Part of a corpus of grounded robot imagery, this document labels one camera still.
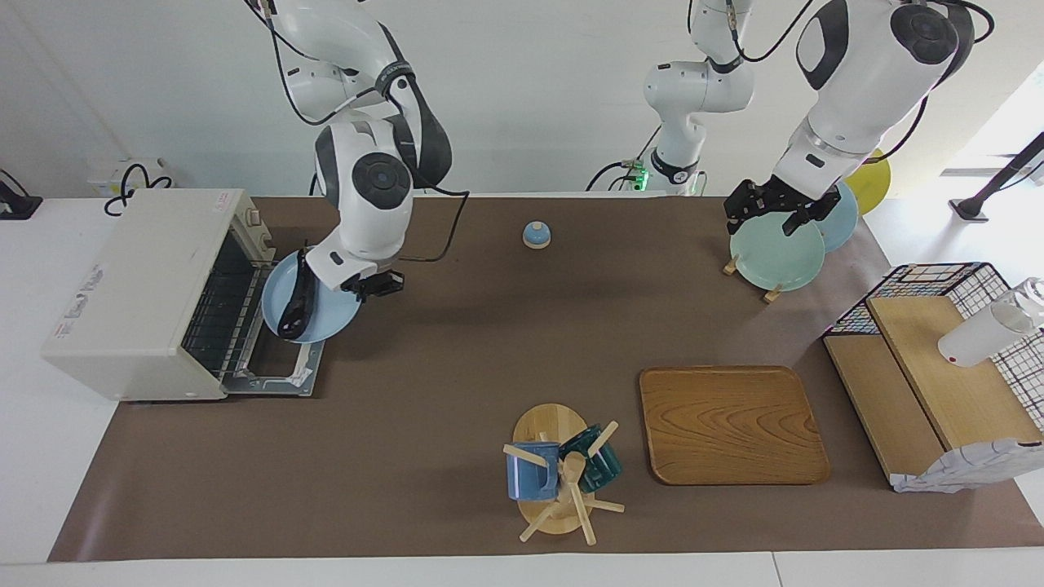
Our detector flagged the rectangular wooden tray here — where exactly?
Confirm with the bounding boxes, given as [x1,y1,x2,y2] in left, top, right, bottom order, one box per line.
[639,365,831,487]

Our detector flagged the light blue racked plate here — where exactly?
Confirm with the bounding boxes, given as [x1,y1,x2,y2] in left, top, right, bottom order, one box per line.
[807,181,860,254]

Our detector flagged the blue mug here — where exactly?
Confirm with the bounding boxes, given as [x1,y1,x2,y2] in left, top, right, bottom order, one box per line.
[506,440,562,502]

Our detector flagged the black power strip cable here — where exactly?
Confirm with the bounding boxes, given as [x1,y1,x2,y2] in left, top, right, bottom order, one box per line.
[104,163,174,217]

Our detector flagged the black floor stand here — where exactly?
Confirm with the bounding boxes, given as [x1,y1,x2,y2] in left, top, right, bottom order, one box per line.
[949,130,1044,223]

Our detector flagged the black arm base cables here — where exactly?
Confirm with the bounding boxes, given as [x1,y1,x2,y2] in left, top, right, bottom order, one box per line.
[587,122,663,194]

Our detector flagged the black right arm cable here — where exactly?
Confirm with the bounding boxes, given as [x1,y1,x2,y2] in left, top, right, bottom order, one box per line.
[261,0,471,263]

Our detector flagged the black wire basket white trim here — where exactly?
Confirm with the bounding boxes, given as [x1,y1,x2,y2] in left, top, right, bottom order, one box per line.
[822,263,1044,494]

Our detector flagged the dark purple eggplant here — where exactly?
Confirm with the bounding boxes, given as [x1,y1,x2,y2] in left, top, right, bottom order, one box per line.
[277,249,315,341]

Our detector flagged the white cylindrical object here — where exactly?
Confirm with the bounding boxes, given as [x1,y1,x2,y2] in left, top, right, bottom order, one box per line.
[936,277,1044,368]

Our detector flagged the yellow racked plate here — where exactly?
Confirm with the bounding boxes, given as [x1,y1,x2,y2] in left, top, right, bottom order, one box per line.
[844,149,892,217]

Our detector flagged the white power strip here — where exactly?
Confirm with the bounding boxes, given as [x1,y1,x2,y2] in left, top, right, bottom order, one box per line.
[88,157,174,201]

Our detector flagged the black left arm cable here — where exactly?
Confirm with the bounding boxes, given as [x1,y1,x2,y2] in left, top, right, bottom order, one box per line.
[689,0,996,164]

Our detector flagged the wooden plate rack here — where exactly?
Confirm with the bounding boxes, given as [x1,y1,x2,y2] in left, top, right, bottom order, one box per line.
[722,254,784,304]

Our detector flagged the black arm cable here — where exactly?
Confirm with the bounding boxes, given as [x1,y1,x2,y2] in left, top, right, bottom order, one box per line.
[261,0,471,263]
[689,0,996,164]

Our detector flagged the pale green racked plate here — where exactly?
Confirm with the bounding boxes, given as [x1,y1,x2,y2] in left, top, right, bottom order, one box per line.
[728,216,826,293]

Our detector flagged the brown table mat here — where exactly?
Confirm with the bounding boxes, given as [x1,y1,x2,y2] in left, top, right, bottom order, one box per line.
[47,196,1044,563]

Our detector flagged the black desk clamp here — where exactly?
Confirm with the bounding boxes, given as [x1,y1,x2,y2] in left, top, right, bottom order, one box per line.
[0,167,43,221]

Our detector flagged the cream toaster oven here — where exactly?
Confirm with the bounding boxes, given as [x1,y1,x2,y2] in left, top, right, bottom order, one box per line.
[41,189,327,403]

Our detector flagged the wooden mug tree stand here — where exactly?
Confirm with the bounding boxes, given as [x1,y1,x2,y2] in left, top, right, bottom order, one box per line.
[502,403,627,545]

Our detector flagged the dark green mug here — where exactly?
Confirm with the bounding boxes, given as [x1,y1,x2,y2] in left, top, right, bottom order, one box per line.
[559,424,625,494]

